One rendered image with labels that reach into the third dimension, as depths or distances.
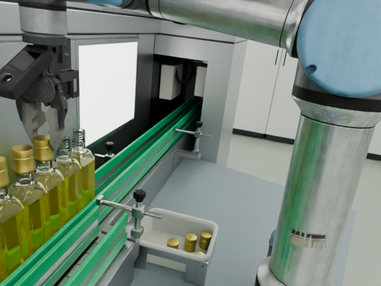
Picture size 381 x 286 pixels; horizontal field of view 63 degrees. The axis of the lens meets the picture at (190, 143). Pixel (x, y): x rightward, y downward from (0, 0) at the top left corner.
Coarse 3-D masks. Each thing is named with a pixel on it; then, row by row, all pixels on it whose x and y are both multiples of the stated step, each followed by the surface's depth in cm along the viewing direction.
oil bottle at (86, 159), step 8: (72, 152) 72; (80, 152) 72; (88, 152) 74; (80, 160) 71; (88, 160) 73; (88, 168) 73; (88, 176) 74; (88, 184) 75; (88, 192) 76; (88, 200) 76
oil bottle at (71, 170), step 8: (56, 160) 67; (72, 160) 68; (56, 168) 66; (64, 168) 66; (72, 168) 67; (80, 168) 70; (64, 176) 66; (72, 176) 67; (80, 176) 70; (72, 184) 68; (80, 184) 71; (72, 192) 68; (80, 192) 72; (72, 200) 69; (80, 200) 72; (72, 208) 70; (80, 208) 73; (72, 216) 70
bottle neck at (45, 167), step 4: (36, 164) 61; (40, 164) 60; (44, 164) 61; (48, 164) 61; (40, 168) 61; (44, 168) 61; (48, 168) 61; (52, 168) 63; (40, 172) 61; (44, 172) 61
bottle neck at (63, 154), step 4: (64, 136) 67; (68, 136) 67; (64, 140) 65; (68, 140) 66; (64, 144) 65; (68, 144) 66; (60, 148) 65; (64, 148) 66; (68, 148) 66; (60, 152) 66; (64, 152) 66; (68, 152) 66; (60, 156) 66; (64, 156) 66; (68, 156) 67; (60, 160) 66; (64, 160) 66; (68, 160) 67
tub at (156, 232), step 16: (160, 208) 99; (144, 224) 92; (160, 224) 99; (176, 224) 98; (192, 224) 97; (208, 224) 95; (144, 240) 93; (160, 240) 96; (192, 256) 81; (208, 256) 81
